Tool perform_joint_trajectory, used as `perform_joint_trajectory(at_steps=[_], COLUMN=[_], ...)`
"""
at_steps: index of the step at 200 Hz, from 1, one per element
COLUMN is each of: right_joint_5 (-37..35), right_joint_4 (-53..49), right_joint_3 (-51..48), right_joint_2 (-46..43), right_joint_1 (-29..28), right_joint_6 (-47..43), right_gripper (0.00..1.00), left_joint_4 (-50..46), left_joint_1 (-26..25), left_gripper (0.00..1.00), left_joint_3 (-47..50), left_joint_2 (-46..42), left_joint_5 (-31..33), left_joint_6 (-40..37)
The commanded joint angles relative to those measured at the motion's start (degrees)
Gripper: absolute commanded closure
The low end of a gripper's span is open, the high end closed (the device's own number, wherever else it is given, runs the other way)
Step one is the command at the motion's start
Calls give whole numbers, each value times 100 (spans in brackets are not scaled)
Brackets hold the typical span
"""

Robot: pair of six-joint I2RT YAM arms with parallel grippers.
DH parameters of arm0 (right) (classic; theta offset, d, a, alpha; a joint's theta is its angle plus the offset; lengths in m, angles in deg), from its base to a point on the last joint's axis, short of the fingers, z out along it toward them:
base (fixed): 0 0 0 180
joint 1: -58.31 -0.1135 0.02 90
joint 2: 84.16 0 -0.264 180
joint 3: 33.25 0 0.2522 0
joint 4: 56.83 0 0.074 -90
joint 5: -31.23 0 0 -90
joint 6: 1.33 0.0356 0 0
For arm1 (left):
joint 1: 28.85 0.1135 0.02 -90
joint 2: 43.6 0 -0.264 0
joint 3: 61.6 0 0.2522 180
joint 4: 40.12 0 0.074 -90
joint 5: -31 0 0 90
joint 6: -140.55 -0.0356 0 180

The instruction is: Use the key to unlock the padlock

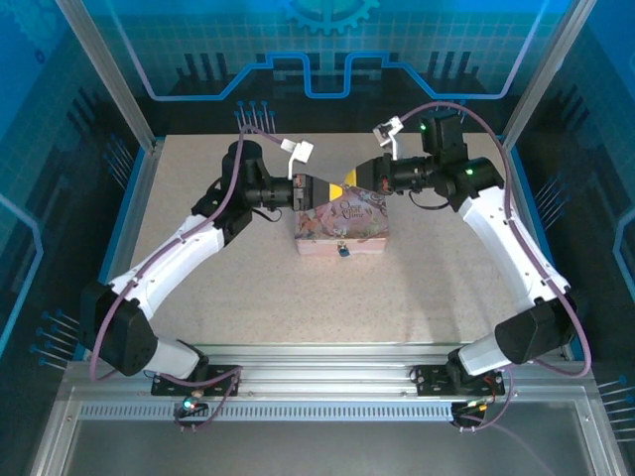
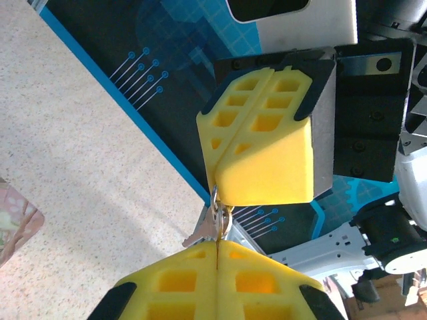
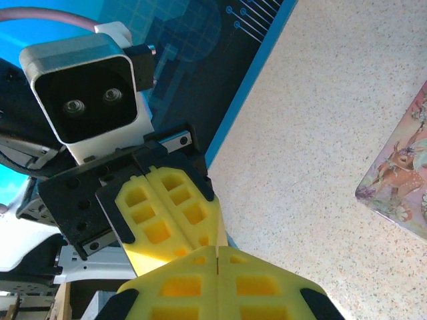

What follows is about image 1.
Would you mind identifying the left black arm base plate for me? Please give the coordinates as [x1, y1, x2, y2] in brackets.
[151, 364, 244, 399]

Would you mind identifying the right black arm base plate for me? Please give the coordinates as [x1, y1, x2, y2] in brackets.
[411, 364, 507, 399]

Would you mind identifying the grey metal tray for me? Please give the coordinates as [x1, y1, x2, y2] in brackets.
[27, 386, 635, 476]

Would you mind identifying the aluminium mounting rail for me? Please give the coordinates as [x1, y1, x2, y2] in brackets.
[66, 341, 599, 401]

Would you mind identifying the slotted grey cable duct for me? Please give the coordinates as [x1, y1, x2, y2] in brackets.
[78, 402, 463, 420]

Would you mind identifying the pink illustrated tin box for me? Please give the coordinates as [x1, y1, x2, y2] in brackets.
[293, 183, 394, 258]

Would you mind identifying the aluminium frame post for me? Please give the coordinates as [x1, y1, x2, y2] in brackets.
[499, 0, 599, 151]
[54, 0, 166, 156]

